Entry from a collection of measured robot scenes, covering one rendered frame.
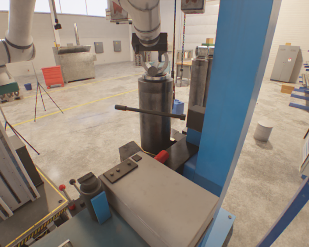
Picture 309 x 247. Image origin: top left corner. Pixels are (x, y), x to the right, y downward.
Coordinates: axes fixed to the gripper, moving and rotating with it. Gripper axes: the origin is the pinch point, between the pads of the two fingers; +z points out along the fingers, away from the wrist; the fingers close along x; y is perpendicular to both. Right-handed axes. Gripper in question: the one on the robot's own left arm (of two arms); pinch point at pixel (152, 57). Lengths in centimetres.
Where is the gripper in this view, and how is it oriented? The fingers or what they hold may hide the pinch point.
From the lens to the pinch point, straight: 73.1
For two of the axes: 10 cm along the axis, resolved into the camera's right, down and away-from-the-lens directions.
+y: -0.5, 9.9, -1.3
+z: 0.7, 1.3, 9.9
